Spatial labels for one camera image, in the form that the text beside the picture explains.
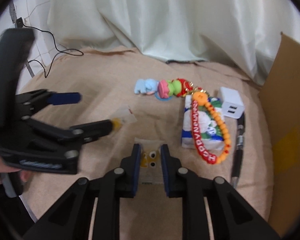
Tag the black wall plug adapter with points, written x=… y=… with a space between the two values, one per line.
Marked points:
x=19 y=23

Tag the white usb charger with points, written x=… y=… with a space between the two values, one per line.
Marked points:
x=232 y=104

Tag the clear bag googly eye charm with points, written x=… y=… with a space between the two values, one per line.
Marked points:
x=150 y=163

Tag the pink green red doll keychain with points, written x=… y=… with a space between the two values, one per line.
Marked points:
x=177 y=87

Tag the black pen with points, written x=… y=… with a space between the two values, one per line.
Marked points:
x=238 y=154

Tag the beige table cloth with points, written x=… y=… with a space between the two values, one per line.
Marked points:
x=106 y=82

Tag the cardboard box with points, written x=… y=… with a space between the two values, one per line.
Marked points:
x=280 y=99

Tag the person's left hand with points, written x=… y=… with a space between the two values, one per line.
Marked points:
x=2 y=169

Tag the blue elephant rubber toy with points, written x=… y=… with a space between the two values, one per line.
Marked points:
x=146 y=86

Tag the tissue pack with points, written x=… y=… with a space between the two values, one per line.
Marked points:
x=211 y=134

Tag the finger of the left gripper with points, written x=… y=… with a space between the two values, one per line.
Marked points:
x=93 y=131
x=64 y=98

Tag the pale green curtain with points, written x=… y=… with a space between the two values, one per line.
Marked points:
x=245 y=33

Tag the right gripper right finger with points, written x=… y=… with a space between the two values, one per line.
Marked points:
x=211 y=208

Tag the clear bag yellow charm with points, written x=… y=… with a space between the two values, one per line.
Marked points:
x=122 y=116

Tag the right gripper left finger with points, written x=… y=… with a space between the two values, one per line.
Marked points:
x=91 y=206

